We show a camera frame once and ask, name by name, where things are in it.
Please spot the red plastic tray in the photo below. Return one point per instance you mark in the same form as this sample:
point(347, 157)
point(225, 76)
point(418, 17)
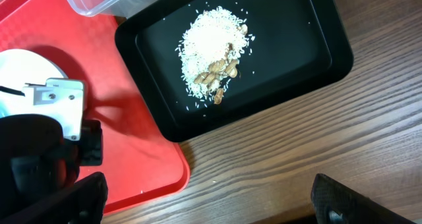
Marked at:
point(139, 164)

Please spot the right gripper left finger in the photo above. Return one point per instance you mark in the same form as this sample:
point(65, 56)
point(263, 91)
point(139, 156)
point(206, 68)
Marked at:
point(84, 202)

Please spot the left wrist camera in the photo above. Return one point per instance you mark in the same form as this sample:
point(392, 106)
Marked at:
point(62, 99)

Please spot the light blue plate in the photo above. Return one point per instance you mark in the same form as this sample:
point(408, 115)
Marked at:
point(20, 67)

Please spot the black plastic tray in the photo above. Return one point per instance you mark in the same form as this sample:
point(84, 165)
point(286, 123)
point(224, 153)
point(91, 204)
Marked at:
point(134, 40)

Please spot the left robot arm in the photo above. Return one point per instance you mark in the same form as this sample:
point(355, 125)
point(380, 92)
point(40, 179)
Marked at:
point(37, 160)

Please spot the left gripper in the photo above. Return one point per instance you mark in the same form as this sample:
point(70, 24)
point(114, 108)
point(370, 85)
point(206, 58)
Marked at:
point(90, 145)

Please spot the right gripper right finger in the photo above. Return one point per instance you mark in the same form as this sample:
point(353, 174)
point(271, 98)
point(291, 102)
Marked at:
point(334, 202)

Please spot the rice and nut scraps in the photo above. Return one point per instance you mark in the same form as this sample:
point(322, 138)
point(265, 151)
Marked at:
point(245, 48)

